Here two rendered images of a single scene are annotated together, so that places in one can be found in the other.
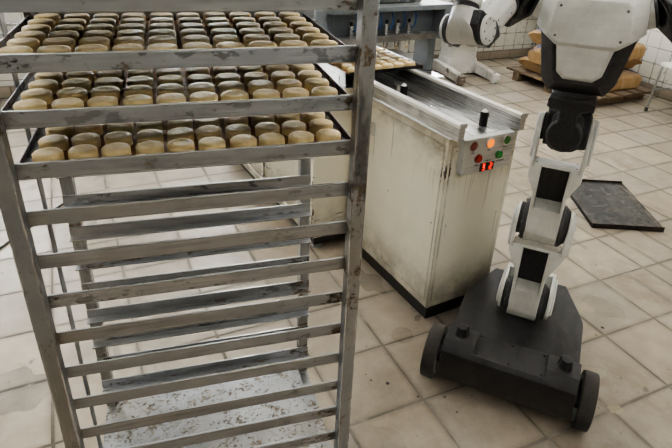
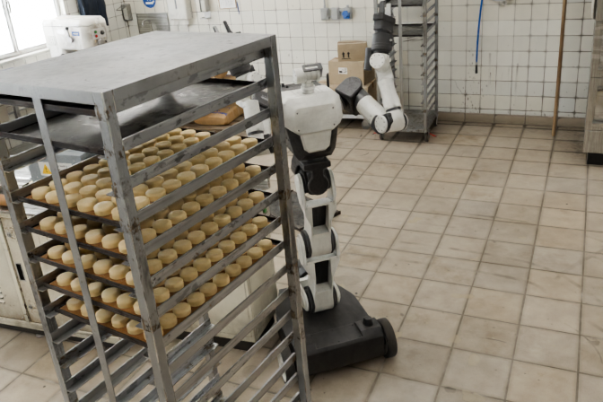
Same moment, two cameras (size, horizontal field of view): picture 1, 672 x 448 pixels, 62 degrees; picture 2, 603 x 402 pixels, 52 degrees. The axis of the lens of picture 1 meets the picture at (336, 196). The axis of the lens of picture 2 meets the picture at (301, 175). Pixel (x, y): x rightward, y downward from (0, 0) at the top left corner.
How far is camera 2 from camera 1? 125 cm
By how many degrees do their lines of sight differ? 35
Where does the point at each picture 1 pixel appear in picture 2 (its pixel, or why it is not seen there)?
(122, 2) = (194, 220)
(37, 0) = (161, 239)
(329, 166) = not seen: hidden behind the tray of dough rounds
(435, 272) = (254, 312)
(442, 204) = not seen: hidden behind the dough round
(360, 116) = (290, 225)
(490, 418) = (344, 383)
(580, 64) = (317, 142)
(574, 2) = (303, 109)
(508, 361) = (337, 340)
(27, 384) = not seen: outside the picture
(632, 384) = (394, 316)
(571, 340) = (356, 308)
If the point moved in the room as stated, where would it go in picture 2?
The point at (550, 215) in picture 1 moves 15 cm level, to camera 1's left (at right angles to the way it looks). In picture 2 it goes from (324, 235) to (301, 247)
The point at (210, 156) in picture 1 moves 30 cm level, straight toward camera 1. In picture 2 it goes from (233, 284) to (318, 313)
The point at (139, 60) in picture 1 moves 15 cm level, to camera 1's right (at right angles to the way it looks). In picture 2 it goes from (202, 248) to (247, 228)
